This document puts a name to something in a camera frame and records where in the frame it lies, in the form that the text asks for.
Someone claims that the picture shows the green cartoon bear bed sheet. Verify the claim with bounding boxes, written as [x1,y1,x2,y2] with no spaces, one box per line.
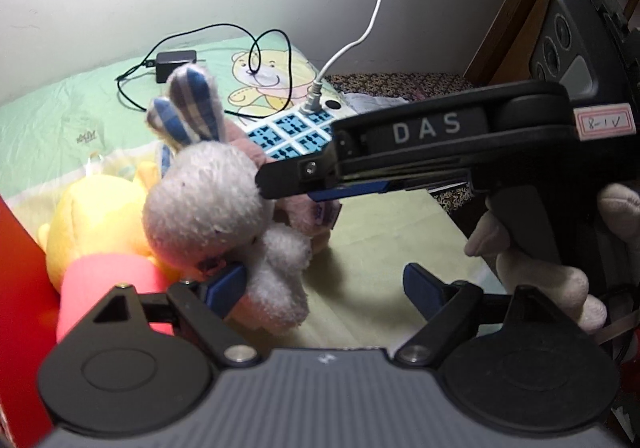
[0,36,501,354]

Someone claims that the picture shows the grey plush rabbit plaid ears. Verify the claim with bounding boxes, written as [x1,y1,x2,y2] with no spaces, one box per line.
[142,63,313,334]

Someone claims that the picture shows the white power cable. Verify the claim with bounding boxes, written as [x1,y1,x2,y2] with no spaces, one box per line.
[302,0,394,118]

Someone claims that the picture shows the black power adapter with cord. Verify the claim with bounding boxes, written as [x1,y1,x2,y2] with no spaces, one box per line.
[116,23,297,126]

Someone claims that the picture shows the pink plush toy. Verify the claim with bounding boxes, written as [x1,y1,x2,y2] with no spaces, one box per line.
[222,118,342,254]

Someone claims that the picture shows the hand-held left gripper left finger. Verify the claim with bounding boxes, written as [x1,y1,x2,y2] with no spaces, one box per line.
[92,262,261,369]

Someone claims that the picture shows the red cardboard box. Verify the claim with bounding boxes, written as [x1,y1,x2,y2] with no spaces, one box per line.
[0,193,66,448]

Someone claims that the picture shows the dark patterned cushion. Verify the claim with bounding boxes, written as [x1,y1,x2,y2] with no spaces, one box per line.
[324,72,476,220]

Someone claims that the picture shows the yellow plush tiger pink shirt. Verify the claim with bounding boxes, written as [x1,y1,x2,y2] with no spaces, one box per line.
[37,158,182,344]

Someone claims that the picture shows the printed paper sheet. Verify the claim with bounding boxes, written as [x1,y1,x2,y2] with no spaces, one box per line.
[342,91,418,118]

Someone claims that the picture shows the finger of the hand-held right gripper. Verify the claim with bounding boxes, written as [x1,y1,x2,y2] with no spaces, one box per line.
[256,151,389,203]

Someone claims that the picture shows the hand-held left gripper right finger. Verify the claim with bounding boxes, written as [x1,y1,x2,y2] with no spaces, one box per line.
[395,262,557,369]

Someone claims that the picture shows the person's right hand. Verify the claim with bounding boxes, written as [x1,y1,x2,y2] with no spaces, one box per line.
[464,182,640,335]

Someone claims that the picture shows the white power strip blue sockets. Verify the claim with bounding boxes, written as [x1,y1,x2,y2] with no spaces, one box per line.
[240,96,362,164]

